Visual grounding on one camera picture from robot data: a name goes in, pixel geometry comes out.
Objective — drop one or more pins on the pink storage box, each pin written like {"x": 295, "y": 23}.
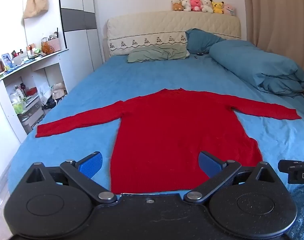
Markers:
{"x": 54, "y": 44}

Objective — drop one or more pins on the bed with blue sheet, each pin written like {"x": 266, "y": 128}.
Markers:
{"x": 91, "y": 92}

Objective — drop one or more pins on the green packet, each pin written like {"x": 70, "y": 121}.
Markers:
{"x": 18, "y": 107}

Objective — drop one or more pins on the beige curtain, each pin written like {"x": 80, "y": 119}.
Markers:
{"x": 279, "y": 17}

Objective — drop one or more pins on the beige quilted headboard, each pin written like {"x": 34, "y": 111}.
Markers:
{"x": 147, "y": 27}

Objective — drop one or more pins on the blue pillow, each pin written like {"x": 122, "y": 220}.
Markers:
{"x": 202, "y": 40}

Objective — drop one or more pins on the green pillow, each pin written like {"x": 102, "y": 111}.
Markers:
{"x": 154, "y": 53}

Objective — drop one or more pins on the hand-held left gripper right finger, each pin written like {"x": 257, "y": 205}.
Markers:
{"x": 209, "y": 165}

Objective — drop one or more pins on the red knit sweater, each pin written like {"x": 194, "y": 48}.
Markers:
{"x": 167, "y": 130}

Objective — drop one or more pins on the row of plush toys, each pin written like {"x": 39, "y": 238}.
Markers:
{"x": 204, "y": 5}

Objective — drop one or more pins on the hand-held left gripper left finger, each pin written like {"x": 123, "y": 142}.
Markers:
{"x": 91, "y": 164}

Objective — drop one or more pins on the white shelf desk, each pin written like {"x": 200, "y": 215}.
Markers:
{"x": 6, "y": 90}

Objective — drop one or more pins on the brown teddy bear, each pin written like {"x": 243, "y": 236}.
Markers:
{"x": 46, "y": 48}

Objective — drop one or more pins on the white and grey wardrobe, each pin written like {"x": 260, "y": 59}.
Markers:
{"x": 76, "y": 17}

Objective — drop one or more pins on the white bottle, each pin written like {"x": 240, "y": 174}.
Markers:
{"x": 18, "y": 92}

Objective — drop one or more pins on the blue duvet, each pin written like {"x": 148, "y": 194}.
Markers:
{"x": 254, "y": 65}

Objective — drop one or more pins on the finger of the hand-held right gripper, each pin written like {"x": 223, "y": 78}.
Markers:
{"x": 284, "y": 166}

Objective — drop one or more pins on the red box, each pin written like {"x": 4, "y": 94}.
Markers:
{"x": 31, "y": 91}

